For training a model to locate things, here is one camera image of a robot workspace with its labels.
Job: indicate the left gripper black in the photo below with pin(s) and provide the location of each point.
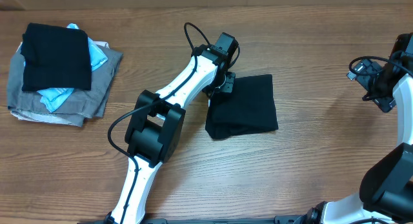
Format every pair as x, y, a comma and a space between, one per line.
226, 88

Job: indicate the black t-shirt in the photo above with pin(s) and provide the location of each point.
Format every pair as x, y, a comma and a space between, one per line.
248, 109

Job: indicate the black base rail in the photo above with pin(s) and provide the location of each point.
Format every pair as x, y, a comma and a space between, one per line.
219, 221

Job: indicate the folded black garment on pile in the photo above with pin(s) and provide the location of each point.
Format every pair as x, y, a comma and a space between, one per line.
56, 57

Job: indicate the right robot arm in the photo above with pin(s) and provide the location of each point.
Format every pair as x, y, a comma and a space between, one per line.
385, 193

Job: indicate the folded grey trousers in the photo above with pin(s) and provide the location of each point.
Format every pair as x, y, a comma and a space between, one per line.
81, 104

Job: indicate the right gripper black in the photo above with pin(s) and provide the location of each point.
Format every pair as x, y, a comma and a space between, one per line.
386, 101

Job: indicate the folded white mesh garment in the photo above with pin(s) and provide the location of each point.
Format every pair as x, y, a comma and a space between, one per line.
46, 118

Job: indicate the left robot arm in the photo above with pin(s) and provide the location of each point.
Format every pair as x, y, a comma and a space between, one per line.
156, 122

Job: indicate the folded light blue garment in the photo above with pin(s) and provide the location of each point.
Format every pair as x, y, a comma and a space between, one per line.
58, 96

